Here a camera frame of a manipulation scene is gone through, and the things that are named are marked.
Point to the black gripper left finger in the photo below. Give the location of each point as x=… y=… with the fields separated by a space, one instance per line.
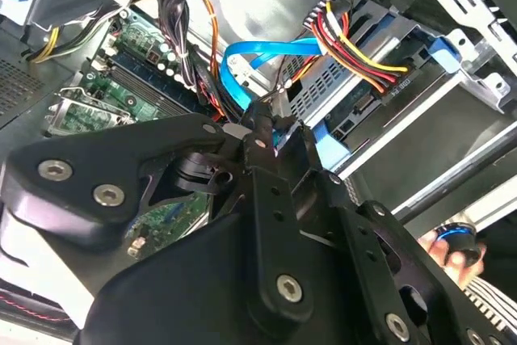
x=101 y=151

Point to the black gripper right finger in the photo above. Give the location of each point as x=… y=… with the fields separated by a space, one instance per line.
x=383 y=264

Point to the person's hand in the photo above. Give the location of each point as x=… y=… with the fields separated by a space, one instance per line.
x=430 y=249

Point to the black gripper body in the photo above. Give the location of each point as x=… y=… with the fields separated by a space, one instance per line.
x=182 y=292

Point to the hard disk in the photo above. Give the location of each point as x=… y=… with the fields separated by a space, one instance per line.
x=335 y=86

